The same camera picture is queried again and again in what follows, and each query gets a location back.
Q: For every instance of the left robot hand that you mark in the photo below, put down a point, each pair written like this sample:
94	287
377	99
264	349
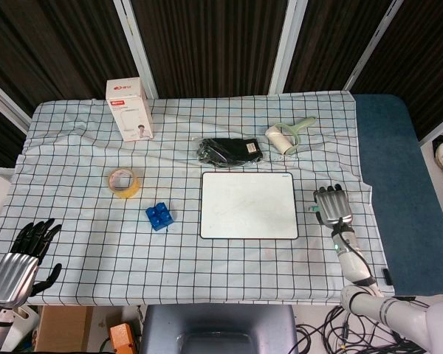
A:
13	269

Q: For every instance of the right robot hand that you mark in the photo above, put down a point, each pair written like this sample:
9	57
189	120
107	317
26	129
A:
333	207

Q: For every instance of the green marker pen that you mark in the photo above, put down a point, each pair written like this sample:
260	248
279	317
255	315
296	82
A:
311	209

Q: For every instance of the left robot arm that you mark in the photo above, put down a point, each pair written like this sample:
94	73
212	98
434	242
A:
0	328

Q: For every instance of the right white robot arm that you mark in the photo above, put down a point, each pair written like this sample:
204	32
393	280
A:
376	295

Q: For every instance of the white whiteboard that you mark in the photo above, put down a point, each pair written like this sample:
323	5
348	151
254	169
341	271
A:
249	205

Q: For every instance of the blue table mat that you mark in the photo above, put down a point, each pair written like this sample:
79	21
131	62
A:
395	191

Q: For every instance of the cardboard box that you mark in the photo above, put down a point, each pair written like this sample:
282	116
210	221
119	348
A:
62	329

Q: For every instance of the green lint roller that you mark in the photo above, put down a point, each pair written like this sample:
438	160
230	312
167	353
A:
286	135

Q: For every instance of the black gloves in plastic bag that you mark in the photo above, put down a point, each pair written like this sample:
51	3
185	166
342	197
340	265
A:
229	151

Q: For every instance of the orange box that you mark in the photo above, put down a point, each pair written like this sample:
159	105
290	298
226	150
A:
122	336

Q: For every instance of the yellow tape roll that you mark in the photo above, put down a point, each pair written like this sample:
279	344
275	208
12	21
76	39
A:
124	181

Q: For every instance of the checkered white tablecloth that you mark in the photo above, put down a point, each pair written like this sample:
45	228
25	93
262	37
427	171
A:
184	206

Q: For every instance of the blue toy building block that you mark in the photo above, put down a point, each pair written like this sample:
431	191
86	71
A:
159	216

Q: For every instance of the grey chair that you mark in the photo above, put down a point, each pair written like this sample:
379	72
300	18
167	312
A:
218	330

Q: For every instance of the white lamp product box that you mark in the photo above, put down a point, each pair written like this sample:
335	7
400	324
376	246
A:
129	110

